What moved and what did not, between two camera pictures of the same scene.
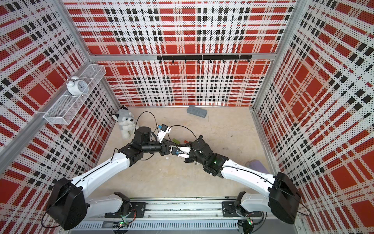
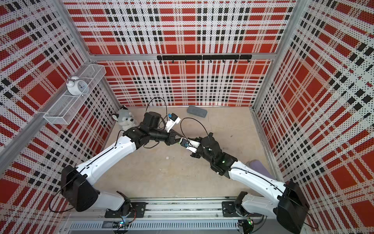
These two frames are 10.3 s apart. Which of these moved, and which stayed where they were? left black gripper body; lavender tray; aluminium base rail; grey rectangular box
Moved: left black gripper body
Stayed: aluminium base rail; lavender tray; grey rectangular box
